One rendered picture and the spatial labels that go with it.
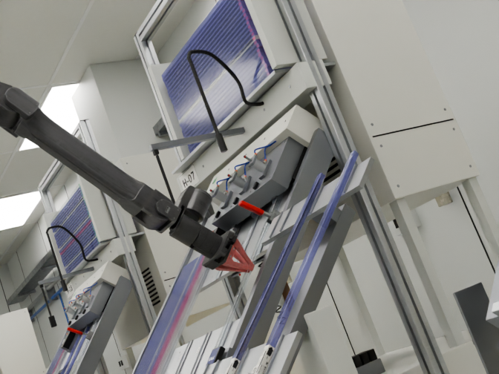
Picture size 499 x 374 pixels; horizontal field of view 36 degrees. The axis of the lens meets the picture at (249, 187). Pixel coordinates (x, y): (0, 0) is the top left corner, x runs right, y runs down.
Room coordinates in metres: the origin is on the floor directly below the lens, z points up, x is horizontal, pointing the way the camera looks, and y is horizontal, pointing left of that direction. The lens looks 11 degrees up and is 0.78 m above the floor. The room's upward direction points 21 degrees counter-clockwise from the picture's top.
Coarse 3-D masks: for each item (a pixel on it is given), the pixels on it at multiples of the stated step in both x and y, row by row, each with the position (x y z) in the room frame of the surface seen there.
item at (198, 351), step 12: (204, 336) 1.80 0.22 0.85; (216, 336) 1.73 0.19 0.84; (228, 336) 1.66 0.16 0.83; (180, 348) 1.92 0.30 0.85; (192, 348) 1.83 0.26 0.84; (204, 348) 1.75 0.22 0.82; (180, 360) 1.86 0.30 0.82; (192, 360) 1.79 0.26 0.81; (204, 360) 1.72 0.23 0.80; (168, 372) 1.91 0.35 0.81; (180, 372) 1.82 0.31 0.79; (192, 372) 1.75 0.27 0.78
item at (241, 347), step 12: (312, 192) 1.46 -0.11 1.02; (312, 204) 1.45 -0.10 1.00; (300, 216) 1.43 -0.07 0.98; (300, 228) 1.42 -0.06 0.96; (288, 240) 1.41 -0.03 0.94; (288, 252) 1.40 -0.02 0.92; (276, 264) 1.39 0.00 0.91; (276, 276) 1.37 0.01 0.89; (264, 288) 1.37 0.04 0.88; (264, 300) 1.35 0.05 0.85; (252, 324) 1.32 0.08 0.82; (240, 348) 1.30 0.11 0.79; (240, 360) 1.30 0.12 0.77
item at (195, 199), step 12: (192, 192) 1.68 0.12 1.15; (204, 192) 1.68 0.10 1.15; (156, 204) 1.60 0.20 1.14; (168, 204) 1.61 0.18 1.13; (180, 204) 1.65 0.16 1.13; (192, 204) 1.67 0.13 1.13; (204, 204) 1.68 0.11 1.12; (168, 216) 1.61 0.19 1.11; (204, 216) 1.69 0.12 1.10; (168, 228) 1.65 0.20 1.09
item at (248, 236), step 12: (288, 192) 1.79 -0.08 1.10; (264, 216) 1.86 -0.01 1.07; (216, 228) 2.22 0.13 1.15; (252, 228) 1.90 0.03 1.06; (240, 240) 1.94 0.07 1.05; (252, 240) 1.84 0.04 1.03; (192, 252) 2.32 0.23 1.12; (264, 252) 1.74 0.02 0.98; (216, 276) 1.96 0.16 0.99; (204, 288) 2.02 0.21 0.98
